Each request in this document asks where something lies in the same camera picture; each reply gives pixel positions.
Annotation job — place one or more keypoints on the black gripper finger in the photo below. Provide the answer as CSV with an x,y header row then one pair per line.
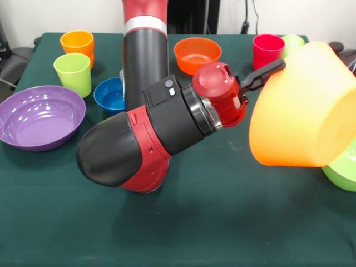
x,y
264,73
254,86

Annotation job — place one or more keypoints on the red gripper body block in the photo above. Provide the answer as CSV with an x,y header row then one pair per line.
x,y
222,91

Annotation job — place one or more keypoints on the red cup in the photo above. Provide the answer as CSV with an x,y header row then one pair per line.
x,y
264,58

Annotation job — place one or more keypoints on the large orange bowl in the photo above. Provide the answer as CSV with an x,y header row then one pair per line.
x,y
300,111

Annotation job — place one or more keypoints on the green bowl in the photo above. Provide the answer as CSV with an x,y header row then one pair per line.
x,y
345,175

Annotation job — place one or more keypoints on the purple bowl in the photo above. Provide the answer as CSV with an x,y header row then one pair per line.
x,y
41,130

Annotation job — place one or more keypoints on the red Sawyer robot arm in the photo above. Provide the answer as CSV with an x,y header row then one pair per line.
x,y
139,139

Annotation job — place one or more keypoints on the small orange-red bowl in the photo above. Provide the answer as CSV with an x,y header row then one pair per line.
x,y
194,50

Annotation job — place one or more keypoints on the black office chair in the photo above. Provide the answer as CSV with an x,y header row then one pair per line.
x,y
349,55
16,58

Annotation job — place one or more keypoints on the blue bowl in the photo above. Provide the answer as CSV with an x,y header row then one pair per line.
x,y
108,103

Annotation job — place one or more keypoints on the dark green tablecloth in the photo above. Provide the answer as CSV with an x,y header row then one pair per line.
x,y
222,222

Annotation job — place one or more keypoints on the orange cup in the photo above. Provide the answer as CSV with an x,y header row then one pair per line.
x,y
80,46
91,61

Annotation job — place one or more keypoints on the light green cup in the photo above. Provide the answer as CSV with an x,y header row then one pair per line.
x,y
73,83

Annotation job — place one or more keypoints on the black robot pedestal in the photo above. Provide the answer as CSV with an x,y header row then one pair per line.
x,y
194,16

